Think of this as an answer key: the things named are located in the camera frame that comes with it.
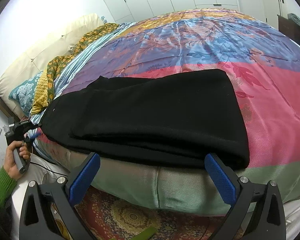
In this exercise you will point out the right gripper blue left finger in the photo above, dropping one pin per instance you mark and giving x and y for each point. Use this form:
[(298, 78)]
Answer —
[(37, 220)]

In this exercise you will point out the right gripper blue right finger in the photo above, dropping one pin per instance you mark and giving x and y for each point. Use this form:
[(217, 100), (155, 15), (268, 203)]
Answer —
[(268, 218)]

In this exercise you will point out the black pants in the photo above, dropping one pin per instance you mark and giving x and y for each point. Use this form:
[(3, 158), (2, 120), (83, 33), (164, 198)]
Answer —
[(172, 121)]

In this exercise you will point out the green sleeved left forearm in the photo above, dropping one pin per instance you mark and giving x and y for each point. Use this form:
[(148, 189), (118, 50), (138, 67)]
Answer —
[(7, 184)]

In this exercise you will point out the teal floral pillow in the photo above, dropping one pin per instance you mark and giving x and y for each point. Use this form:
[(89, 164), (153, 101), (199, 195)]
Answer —
[(24, 93)]

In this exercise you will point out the yellow green floral cloth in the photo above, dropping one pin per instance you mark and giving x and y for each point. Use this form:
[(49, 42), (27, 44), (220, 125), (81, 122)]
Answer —
[(45, 89)]

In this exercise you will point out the red patterned rug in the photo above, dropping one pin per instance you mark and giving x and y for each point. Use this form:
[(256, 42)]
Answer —
[(109, 217)]

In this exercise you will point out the blue striped bed sheet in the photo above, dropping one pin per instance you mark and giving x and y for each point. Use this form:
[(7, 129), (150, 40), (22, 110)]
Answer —
[(79, 61)]

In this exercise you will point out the dark wooden side table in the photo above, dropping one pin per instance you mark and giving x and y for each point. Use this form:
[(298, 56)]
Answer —
[(289, 28)]

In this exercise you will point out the white door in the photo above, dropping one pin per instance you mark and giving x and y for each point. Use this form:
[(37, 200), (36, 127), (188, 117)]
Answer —
[(272, 11)]

